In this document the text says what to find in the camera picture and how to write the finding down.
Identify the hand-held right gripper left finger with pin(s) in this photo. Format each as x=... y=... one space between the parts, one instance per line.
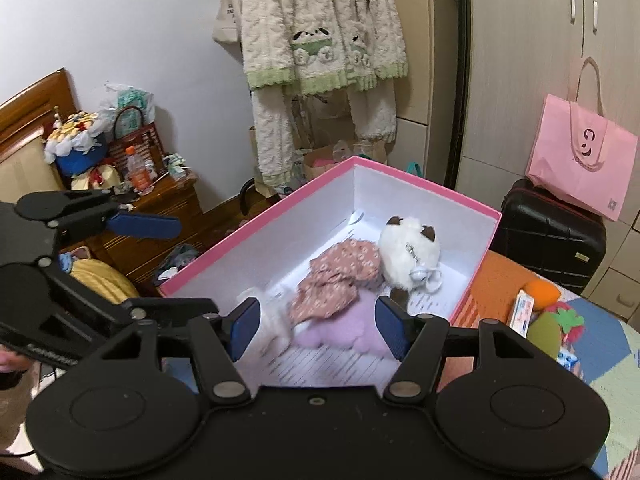
x=246 y=330

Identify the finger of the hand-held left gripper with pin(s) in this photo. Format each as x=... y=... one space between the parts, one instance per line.
x=145 y=226
x=165 y=307

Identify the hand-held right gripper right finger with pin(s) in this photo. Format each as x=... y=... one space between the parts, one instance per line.
x=390 y=330

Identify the purple plush toy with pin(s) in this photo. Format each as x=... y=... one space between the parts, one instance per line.
x=340 y=332

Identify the pink floral cloth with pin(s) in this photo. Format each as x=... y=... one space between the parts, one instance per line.
x=340 y=270

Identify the white brown plush cat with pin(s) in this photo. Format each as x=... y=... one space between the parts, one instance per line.
x=405 y=250

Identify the white medicine box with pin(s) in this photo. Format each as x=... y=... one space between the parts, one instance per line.
x=521 y=312

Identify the pink cardboard shoe box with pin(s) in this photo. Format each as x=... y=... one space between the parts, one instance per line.
x=425 y=200

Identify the green plush toy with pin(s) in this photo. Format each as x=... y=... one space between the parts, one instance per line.
x=545 y=335

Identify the orange carrot plush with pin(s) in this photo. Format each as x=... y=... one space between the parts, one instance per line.
x=545 y=292

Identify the red strawberry plush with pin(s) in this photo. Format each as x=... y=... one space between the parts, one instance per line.
x=570 y=322

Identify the wooden nightstand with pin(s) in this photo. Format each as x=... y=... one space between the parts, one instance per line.
x=150 y=260

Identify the grey sneaker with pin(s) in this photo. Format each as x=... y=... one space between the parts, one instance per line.
x=175 y=257

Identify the orange drink bottle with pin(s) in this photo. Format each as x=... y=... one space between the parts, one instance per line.
x=137 y=175

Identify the small tissue packs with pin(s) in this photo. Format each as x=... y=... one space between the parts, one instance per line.
x=175 y=167

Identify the yellow quilt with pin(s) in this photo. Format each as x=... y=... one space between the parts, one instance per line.
x=100 y=275

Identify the brown woven basket bag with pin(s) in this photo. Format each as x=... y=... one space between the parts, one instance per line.
x=145 y=145

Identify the blue white flower bouquet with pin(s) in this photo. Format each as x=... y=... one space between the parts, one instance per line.
x=80 y=152

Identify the teal printed plastic pack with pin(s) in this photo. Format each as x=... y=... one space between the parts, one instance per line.
x=132 y=102

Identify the wooden headboard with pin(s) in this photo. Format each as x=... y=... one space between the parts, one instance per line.
x=30 y=120

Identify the cream fleece pajama pants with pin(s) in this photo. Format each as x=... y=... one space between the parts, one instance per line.
x=272 y=135

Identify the black suitcase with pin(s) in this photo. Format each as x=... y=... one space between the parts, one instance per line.
x=545 y=240

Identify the beige canvas tote bag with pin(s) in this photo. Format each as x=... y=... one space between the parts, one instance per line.
x=227 y=15

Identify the patchwork blanket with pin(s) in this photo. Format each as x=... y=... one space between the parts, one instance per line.
x=615 y=360

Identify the cream fleece pajama jacket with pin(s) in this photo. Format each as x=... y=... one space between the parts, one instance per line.
x=280 y=20

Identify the pink tote bag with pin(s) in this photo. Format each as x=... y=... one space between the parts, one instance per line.
x=575 y=160

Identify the black pole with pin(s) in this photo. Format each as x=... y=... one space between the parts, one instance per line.
x=462 y=85

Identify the beige tall cabinet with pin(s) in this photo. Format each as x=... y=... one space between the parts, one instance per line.
x=425 y=35

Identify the beige wardrobe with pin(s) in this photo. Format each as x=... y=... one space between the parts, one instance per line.
x=525 y=35

